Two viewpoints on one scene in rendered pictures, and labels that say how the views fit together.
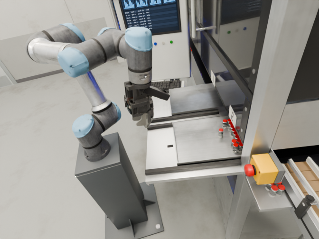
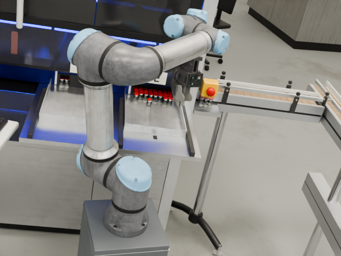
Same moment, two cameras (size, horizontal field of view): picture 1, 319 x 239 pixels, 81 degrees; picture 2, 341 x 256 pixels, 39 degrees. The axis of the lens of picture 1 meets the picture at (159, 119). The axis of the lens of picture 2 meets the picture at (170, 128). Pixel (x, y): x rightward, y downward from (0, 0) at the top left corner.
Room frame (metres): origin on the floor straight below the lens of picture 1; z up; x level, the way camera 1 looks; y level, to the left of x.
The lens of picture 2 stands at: (1.04, 1.62, 1.88)
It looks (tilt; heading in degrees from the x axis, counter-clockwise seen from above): 29 degrees down; 253
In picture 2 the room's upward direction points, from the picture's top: 12 degrees clockwise
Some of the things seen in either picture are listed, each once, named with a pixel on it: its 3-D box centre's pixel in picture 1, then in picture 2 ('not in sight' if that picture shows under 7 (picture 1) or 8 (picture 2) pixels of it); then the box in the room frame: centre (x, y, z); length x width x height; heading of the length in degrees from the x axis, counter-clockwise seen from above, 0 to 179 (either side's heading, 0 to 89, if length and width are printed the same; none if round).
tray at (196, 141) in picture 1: (210, 138); (153, 110); (0.59, -0.22, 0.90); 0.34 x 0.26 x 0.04; 84
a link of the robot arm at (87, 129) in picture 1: (87, 129); (130, 181); (0.77, 0.38, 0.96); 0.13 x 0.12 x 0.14; 132
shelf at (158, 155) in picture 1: (190, 121); (113, 119); (0.76, -0.17, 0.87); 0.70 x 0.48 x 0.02; 174
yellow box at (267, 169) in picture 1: (265, 168); (209, 87); (0.33, -0.31, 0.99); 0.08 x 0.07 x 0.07; 84
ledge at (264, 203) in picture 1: (271, 190); (205, 107); (0.31, -0.35, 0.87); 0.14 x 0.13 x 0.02; 84
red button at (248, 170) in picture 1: (250, 170); (210, 91); (0.33, -0.26, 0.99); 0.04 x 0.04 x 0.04; 84
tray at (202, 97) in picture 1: (197, 98); (75, 101); (0.92, -0.26, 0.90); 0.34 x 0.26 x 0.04; 84
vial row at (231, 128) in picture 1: (234, 134); (152, 98); (0.57, -0.33, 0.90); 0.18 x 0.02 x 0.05; 174
